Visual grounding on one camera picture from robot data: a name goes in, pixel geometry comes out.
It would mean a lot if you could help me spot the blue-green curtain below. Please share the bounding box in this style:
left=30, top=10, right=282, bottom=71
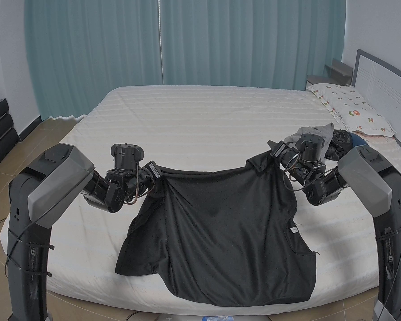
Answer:
left=159, top=0, right=346, bottom=91
left=24, top=0, right=162, bottom=121

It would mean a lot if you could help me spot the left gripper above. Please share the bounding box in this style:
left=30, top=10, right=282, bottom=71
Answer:
left=133, top=167, right=166, bottom=200

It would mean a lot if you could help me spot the blue and white garment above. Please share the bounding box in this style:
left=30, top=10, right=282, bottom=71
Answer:
left=349, top=133, right=370, bottom=148

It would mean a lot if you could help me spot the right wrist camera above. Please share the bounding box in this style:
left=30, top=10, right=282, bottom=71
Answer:
left=270, top=141, right=289, bottom=161

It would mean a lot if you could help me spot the bed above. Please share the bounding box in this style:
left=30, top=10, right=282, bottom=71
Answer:
left=0, top=49, right=401, bottom=313

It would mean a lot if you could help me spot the white printed pillow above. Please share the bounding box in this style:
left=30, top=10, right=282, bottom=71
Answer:
left=306, top=83, right=397, bottom=137

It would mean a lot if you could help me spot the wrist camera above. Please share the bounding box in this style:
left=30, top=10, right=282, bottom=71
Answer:
left=149, top=160, right=163, bottom=180
left=270, top=141, right=289, bottom=161

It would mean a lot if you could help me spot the grey garment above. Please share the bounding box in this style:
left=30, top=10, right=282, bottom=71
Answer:
left=282, top=122, right=335, bottom=146

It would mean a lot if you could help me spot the grey bedside table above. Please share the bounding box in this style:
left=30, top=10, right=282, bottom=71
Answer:
left=307, top=59, right=355, bottom=88

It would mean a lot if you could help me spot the black shiny garment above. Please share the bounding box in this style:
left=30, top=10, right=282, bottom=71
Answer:
left=326, top=130, right=355, bottom=161

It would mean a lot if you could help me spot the black cable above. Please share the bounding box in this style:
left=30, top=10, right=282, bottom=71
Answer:
left=5, top=167, right=96, bottom=273
left=125, top=311, right=154, bottom=321

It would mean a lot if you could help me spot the black T-shirt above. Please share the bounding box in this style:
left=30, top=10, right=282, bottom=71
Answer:
left=115, top=152, right=319, bottom=307

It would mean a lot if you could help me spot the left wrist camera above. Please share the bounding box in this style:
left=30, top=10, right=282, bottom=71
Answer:
left=149, top=160, right=163, bottom=180

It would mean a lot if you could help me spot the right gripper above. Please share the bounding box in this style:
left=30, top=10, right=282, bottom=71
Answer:
left=280, top=147, right=305, bottom=173

